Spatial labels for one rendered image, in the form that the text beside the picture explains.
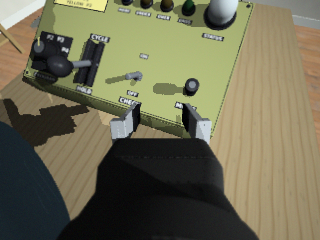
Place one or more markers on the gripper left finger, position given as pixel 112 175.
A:
pixel 124 126

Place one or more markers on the green control console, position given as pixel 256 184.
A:
pixel 170 45

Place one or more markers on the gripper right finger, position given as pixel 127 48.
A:
pixel 197 126

